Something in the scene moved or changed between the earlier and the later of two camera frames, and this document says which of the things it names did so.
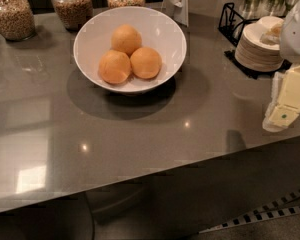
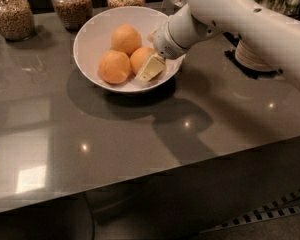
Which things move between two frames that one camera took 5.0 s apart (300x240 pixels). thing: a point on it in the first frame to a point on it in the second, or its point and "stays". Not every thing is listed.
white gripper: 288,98 to 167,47
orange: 126,38 stays
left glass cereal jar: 11,13 stays
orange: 145,62 stays
